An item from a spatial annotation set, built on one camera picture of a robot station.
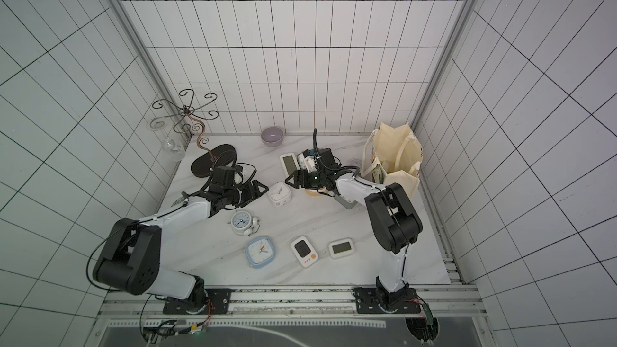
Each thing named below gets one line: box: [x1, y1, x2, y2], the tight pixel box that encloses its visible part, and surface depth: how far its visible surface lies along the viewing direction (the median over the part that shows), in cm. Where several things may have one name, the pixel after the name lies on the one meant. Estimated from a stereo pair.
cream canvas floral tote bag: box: [361, 122, 424, 198], surface depth 92 cm
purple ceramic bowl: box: [261, 126, 284, 147], surface depth 116 cm
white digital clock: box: [279, 152, 300, 179], surface depth 106 cm
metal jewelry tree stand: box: [151, 88, 220, 162], surface depth 90 cm
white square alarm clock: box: [266, 181, 292, 207], surface depth 97 cm
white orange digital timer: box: [290, 236, 319, 268], surface depth 81 cm
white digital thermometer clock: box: [327, 237, 356, 259], surface depth 83 cm
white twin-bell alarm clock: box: [231, 210, 261, 237], surface depth 87 cm
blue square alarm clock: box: [245, 236, 275, 270], surface depth 82 cm
